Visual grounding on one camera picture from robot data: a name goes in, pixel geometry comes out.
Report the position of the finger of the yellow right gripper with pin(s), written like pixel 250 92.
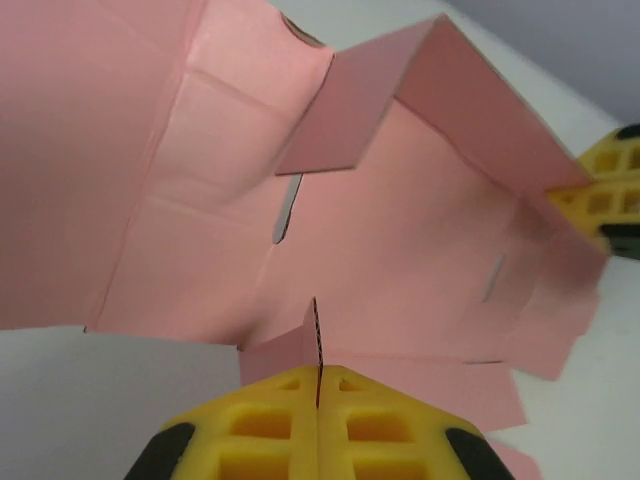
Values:
pixel 585 210
pixel 622 150

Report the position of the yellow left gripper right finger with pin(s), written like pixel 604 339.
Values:
pixel 380 450

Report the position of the pink paper box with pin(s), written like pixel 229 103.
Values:
pixel 150 200

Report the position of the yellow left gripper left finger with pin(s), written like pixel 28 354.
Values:
pixel 260 450

